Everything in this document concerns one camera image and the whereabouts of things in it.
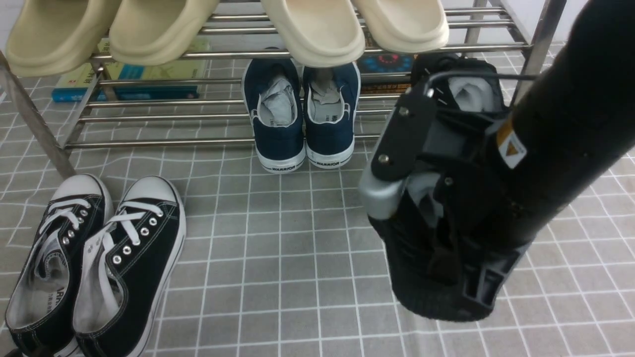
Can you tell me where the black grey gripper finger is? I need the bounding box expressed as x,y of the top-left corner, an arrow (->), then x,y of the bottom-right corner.
358,83 -> 437,221

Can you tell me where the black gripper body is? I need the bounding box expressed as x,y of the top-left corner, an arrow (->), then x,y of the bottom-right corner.
422,109 -> 534,286

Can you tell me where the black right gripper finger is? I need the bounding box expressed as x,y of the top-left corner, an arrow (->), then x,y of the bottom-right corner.
427,216 -> 462,286

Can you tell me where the black knit sneaker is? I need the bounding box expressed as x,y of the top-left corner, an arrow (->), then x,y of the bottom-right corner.
410,54 -> 508,115
367,172 -> 508,322

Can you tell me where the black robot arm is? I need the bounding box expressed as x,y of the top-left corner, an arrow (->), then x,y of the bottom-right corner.
359,0 -> 634,321

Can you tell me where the steel shoe rack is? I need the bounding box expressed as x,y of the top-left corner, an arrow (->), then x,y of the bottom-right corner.
1,0 -> 567,177

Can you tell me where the navy canvas shoe right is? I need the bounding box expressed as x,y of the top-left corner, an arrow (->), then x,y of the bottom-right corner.
302,62 -> 361,169

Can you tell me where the navy canvas shoe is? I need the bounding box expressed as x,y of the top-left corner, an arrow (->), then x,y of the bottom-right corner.
302,62 -> 361,169
241,58 -> 306,174

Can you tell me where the dark book orange text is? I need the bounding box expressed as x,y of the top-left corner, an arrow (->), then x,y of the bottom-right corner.
357,52 -> 417,95

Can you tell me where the navy canvas shoe left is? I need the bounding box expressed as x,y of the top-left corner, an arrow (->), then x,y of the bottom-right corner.
241,58 -> 306,174

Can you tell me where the cream slipper right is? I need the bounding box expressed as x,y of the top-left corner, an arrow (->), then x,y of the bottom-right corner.
353,0 -> 449,54

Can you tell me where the cream slipper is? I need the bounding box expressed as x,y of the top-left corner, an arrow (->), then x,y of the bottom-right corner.
260,0 -> 365,68
353,0 -> 449,54

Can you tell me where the cream slipper centre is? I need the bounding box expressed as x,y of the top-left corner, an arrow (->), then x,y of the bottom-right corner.
260,0 -> 365,68

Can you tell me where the black canvas sneaker right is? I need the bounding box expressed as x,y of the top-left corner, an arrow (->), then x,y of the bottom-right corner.
72,176 -> 187,357

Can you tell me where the black canvas sneaker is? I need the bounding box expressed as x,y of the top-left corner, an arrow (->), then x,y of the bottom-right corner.
5,174 -> 113,357
72,176 -> 187,357

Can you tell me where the beige slipper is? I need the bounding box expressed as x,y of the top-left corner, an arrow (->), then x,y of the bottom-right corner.
109,0 -> 220,66
4,0 -> 121,77

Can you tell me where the green blue book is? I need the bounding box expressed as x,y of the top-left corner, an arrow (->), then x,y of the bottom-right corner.
51,59 -> 208,103

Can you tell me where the black canvas sneaker left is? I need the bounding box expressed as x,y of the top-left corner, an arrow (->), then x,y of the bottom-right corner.
5,174 -> 113,357

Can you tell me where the beige slipper far left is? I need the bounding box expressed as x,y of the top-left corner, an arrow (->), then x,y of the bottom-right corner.
4,0 -> 121,77

